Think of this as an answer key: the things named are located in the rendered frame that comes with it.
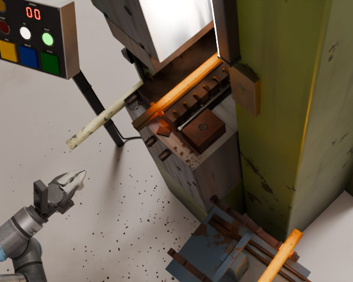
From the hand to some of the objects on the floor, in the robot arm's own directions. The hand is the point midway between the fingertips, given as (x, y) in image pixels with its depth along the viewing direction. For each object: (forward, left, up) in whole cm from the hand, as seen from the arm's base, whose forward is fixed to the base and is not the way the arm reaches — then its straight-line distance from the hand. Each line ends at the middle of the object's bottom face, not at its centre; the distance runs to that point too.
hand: (81, 172), depth 146 cm
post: (+37, +51, -100) cm, 118 cm away
